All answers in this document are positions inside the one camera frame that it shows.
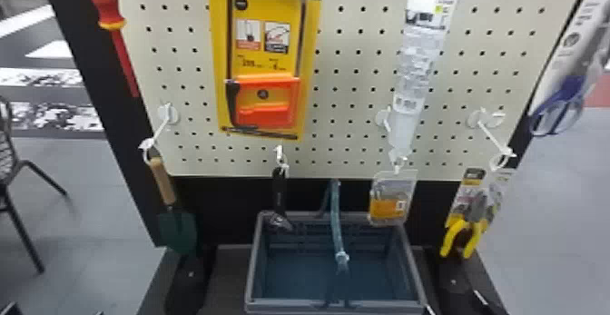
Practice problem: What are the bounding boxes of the blue basket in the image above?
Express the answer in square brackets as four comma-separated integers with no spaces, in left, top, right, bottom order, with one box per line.
[243,178,429,315]

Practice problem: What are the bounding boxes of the orange saw on yellow card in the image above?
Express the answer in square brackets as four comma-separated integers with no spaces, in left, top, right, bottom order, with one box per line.
[207,0,327,143]

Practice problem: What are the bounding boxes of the white pegboard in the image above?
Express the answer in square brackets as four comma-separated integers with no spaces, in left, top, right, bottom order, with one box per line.
[36,0,598,315]

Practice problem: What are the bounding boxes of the small yellow card packet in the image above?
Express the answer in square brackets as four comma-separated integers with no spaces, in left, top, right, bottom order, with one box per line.
[368,168,419,227]

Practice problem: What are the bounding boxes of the green trowel with wooden handle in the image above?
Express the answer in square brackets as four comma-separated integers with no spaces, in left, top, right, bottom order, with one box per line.
[143,149,200,257]

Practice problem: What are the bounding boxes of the blue scissors on white card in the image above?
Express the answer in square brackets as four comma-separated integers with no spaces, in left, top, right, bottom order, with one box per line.
[526,0,610,138]

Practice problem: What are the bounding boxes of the red screwdriver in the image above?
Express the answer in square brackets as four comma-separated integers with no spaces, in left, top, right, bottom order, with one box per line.
[79,0,142,99]

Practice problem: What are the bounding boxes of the black chair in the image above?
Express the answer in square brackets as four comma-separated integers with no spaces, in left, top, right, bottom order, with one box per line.
[0,94,68,275]

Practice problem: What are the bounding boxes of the clear plastic packet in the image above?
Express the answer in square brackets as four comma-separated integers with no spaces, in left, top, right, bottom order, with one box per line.
[386,0,471,166]

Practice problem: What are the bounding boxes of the black brush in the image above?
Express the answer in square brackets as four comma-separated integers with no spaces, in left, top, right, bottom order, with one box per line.
[263,165,295,235]

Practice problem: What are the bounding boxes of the yellow pliers on card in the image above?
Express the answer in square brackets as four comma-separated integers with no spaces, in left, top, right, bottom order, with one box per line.
[438,165,515,261]

